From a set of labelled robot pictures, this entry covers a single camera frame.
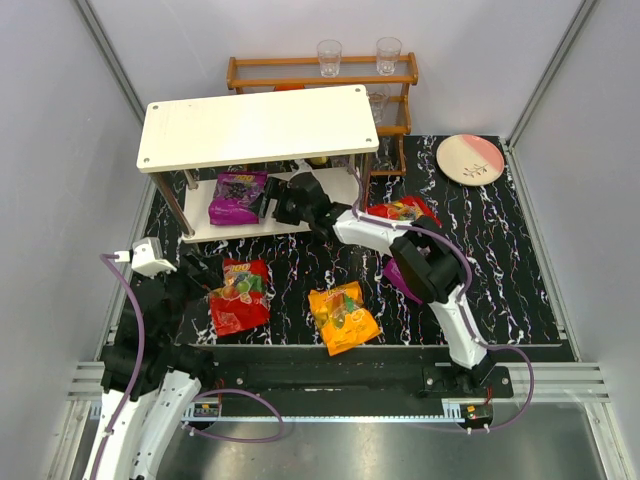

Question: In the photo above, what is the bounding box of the purple candy bag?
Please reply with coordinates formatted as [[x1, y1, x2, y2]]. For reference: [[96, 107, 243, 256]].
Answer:
[[383, 258, 422, 305], [208, 171, 268, 226]]

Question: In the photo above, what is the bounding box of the red candy bag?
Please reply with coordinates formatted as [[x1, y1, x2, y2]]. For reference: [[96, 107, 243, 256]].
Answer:
[[209, 259, 270, 337], [367, 196, 441, 227]]

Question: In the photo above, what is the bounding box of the orange mango candy bag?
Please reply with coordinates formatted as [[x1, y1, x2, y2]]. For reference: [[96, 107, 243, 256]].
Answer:
[[308, 281, 381, 357]]

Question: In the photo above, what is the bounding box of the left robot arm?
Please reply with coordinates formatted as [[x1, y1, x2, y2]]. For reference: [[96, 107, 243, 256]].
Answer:
[[84, 253, 221, 479]]

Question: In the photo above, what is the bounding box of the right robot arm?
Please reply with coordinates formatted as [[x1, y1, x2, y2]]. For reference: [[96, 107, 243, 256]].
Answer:
[[249, 172, 509, 397]]

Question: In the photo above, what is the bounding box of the white two-tier shelf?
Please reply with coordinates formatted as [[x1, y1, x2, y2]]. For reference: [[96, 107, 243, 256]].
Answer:
[[137, 85, 379, 243]]

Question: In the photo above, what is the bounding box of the brown wooden rack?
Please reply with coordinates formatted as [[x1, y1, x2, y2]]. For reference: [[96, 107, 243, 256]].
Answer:
[[226, 52, 419, 176]]

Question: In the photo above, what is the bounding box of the clear glass lower rack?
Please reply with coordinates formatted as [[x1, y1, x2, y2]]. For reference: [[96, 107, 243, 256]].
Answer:
[[367, 89, 389, 124]]

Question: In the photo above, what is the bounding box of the clear glass left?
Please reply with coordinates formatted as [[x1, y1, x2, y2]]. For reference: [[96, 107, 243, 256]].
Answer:
[[316, 39, 342, 78]]

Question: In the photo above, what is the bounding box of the clear glass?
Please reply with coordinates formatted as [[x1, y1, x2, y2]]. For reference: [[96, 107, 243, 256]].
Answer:
[[316, 39, 342, 78], [376, 37, 402, 76]]

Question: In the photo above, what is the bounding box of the pink cream ceramic plate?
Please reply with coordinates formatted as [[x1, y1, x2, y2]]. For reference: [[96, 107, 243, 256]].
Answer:
[[436, 134, 505, 187]]

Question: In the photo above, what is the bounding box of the clear glass right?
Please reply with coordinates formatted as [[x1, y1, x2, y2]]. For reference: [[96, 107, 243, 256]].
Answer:
[[376, 37, 402, 76]]

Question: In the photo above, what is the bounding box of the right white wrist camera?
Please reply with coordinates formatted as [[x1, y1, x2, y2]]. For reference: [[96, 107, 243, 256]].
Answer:
[[294, 159, 313, 173]]

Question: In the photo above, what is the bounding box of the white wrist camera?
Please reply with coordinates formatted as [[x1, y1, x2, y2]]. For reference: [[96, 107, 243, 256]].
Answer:
[[294, 159, 313, 173], [114, 237, 177, 278]]

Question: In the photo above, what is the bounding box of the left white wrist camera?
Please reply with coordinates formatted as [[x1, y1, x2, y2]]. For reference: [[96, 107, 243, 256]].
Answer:
[[114, 237, 177, 278]]

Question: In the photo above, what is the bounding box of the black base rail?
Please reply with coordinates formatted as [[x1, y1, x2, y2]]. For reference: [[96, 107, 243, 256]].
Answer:
[[99, 344, 576, 401]]

